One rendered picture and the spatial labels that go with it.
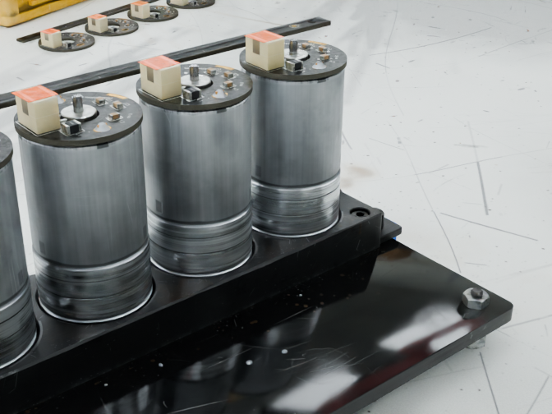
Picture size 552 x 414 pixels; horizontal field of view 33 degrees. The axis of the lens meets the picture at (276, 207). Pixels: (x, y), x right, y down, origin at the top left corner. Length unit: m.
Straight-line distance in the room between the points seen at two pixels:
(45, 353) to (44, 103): 0.05
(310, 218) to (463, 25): 0.25
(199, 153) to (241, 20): 0.27
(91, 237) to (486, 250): 0.12
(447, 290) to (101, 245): 0.09
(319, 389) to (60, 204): 0.06
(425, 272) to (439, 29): 0.24
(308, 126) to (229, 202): 0.03
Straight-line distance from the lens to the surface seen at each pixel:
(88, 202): 0.18
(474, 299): 0.22
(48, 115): 0.18
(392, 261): 0.24
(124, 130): 0.18
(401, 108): 0.36
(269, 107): 0.21
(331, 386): 0.19
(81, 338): 0.19
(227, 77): 0.20
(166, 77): 0.19
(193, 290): 0.20
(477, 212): 0.29
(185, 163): 0.20
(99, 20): 0.44
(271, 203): 0.22
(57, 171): 0.18
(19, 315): 0.19
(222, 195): 0.20
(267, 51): 0.21
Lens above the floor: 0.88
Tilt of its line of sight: 28 degrees down
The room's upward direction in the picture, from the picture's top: 1 degrees clockwise
